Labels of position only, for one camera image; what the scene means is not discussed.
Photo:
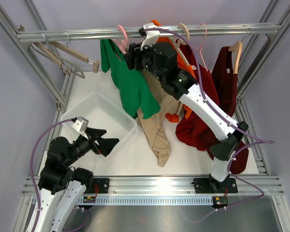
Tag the aluminium hanging rail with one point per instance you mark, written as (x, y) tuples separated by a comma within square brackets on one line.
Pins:
[(110, 33)]

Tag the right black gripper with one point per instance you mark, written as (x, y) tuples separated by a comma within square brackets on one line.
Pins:
[(134, 52)]

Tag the white slotted cable duct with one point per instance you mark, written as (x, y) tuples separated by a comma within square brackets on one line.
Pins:
[(146, 200)]

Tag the pink plastic hanger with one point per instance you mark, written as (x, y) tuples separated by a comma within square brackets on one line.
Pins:
[(123, 43)]

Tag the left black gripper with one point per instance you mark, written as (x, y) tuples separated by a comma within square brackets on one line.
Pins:
[(106, 144)]

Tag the dark maroon t shirt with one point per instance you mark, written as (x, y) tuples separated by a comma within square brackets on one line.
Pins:
[(225, 81)]

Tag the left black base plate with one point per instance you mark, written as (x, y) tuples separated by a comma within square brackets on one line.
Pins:
[(99, 184)]

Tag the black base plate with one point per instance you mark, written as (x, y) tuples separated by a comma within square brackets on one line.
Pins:
[(99, 184), (211, 186)]

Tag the white plastic basket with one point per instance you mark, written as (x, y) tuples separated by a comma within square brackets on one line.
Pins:
[(102, 113)]

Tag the thin pink wire hanger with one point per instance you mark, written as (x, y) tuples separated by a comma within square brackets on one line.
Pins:
[(200, 49)]

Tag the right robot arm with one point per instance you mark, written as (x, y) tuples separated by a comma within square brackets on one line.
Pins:
[(160, 60)]

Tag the red t shirt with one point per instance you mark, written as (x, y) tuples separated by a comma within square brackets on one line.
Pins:
[(194, 130)]

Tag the green t shirt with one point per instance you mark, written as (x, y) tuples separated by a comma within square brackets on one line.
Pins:
[(133, 89)]

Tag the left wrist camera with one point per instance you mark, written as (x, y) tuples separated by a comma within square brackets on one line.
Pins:
[(80, 125)]

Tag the beige t shirt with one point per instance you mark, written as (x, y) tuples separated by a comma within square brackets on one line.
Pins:
[(153, 127)]

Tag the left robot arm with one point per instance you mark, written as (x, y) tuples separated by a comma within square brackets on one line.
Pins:
[(60, 187)]

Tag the orange t shirt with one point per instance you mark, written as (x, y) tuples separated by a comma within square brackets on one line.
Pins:
[(182, 63)]

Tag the beige round hook hanger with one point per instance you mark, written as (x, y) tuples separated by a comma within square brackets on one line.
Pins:
[(179, 42)]

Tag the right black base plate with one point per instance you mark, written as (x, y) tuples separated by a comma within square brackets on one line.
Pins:
[(211, 186)]

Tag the empty wooden hanger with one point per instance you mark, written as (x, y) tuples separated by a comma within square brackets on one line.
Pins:
[(66, 66), (78, 55)]

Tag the wooden hanger with metal hook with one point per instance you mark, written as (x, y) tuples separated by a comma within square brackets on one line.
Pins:
[(237, 50)]

